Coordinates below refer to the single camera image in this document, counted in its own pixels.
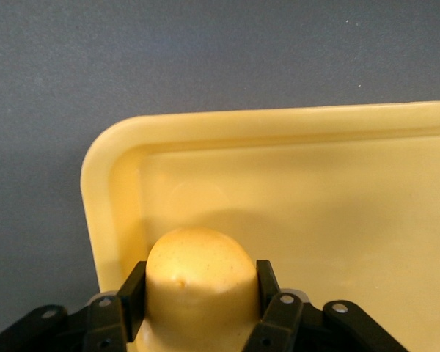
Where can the yellow potato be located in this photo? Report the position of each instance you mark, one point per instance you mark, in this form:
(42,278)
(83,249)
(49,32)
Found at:
(201,278)

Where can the yellow plastic tray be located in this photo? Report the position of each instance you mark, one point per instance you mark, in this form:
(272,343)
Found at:
(297,190)

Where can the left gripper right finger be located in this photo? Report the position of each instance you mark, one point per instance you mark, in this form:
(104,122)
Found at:
(289,319)

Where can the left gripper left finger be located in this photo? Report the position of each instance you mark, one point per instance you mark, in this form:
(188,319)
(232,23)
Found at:
(106,319)

